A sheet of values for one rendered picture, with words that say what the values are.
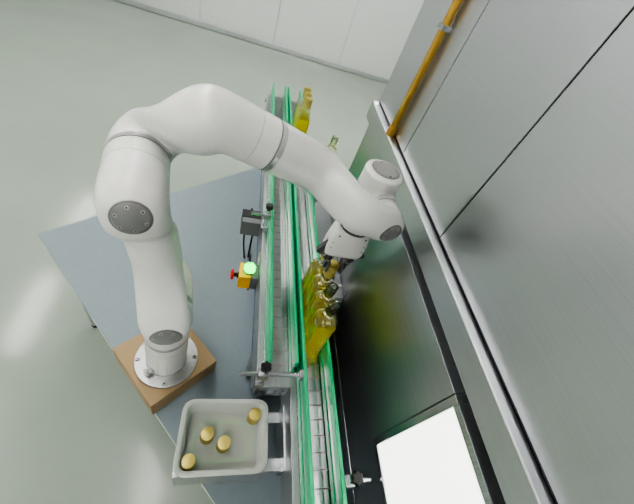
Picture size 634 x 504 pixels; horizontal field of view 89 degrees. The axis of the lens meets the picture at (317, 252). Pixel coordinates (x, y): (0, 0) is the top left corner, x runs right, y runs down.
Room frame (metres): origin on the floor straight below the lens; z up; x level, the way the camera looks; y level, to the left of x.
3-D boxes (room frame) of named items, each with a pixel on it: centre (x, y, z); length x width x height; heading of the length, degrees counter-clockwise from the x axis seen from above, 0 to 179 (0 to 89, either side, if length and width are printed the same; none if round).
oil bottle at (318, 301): (0.56, -0.08, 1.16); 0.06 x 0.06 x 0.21; 23
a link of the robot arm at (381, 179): (0.61, -0.06, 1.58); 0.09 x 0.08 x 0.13; 33
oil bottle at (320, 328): (0.50, -0.10, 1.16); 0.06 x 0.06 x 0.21; 23
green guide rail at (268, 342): (1.18, 0.33, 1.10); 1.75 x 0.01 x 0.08; 23
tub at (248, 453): (0.21, 0.02, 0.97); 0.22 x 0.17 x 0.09; 113
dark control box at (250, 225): (0.98, 0.31, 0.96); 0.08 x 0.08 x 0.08; 23
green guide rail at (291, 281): (1.21, 0.26, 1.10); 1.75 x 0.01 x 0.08; 23
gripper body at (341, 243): (0.61, -0.06, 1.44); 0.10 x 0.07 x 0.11; 112
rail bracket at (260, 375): (0.35, -0.03, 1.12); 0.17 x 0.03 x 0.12; 113
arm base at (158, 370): (0.37, 0.30, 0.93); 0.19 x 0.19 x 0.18
